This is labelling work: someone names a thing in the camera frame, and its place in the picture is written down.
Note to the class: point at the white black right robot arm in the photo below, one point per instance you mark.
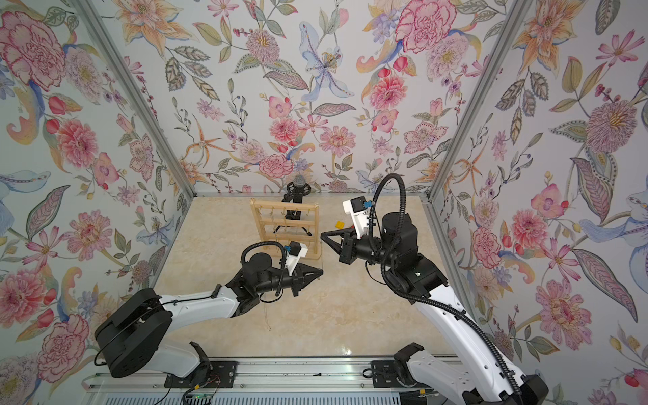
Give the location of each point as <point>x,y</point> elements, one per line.
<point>383,234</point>

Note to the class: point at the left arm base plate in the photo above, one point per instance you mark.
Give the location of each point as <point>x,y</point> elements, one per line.
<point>221,374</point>

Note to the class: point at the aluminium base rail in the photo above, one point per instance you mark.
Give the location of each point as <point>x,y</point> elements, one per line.
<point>306,380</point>

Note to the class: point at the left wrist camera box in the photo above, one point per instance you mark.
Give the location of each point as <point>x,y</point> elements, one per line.
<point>291,256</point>

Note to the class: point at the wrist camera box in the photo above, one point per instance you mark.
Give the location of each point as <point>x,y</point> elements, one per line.
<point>359,209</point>
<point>291,256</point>

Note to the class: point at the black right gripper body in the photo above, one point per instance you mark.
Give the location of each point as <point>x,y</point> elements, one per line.
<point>369,253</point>

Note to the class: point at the wooden jewelry display stand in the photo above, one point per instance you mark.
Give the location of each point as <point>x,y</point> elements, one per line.
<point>286,222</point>

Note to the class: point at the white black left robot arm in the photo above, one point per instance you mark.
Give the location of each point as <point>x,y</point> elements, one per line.
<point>134,337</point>

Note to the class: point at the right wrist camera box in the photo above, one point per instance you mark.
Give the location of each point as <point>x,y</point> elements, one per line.
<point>359,209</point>

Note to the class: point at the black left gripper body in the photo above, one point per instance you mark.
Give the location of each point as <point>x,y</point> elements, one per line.
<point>279,282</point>

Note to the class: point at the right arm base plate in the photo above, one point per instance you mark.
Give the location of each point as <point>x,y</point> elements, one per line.
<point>388,374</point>

